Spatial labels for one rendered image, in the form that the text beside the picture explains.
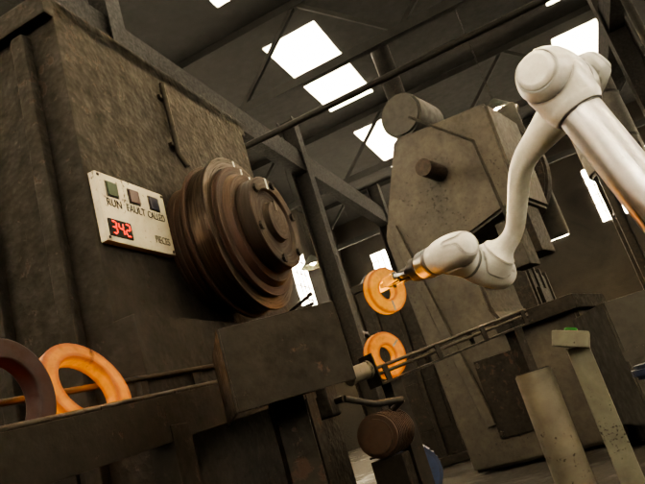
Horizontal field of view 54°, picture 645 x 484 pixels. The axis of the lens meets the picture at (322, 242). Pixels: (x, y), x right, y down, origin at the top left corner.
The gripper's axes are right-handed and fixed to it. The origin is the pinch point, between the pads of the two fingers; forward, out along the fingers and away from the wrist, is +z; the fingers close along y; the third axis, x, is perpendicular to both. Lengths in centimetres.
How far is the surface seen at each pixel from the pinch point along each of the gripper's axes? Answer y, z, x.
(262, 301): -51, -10, -1
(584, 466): 36, -24, -70
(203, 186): -65, -18, 30
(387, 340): 1.5, 8.1, -16.9
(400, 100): 188, 143, 165
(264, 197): -44, -12, 28
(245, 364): -89, -66, -23
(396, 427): -17.6, -8.3, -43.5
